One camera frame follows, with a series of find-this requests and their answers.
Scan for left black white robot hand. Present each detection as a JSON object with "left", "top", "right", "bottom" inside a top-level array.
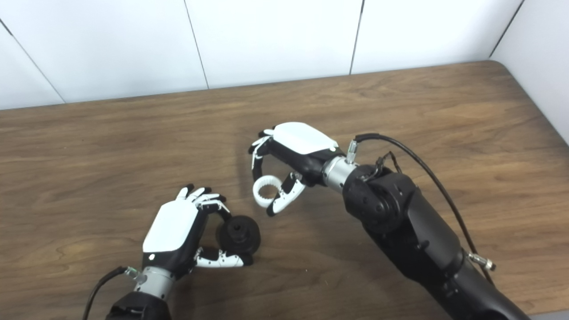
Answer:
[{"left": 142, "top": 184, "right": 254, "bottom": 280}]

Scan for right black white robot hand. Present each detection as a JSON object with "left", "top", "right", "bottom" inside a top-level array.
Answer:
[{"left": 248, "top": 122, "right": 346, "bottom": 217}]

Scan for round black part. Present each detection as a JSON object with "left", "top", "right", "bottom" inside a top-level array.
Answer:
[{"left": 216, "top": 215, "right": 261, "bottom": 256}]

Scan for white ring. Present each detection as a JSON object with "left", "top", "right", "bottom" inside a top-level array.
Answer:
[{"left": 252, "top": 175, "right": 285, "bottom": 208}]

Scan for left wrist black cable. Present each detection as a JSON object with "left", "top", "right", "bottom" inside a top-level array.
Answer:
[{"left": 82, "top": 266, "right": 145, "bottom": 320}]

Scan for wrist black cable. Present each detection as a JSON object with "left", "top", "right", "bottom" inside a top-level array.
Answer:
[
  {"left": 82, "top": 266, "right": 145, "bottom": 320},
  {"left": 347, "top": 133, "right": 497, "bottom": 285}
]

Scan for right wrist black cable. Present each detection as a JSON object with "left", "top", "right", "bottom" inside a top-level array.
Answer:
[{"left": 347, "top": 133, "right": 497, "bottom": 285}]

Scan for right arm thin black wire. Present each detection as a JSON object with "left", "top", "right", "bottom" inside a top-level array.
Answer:
[{"left": 375, "top": 151, "right": 403, "bottom": 176}]

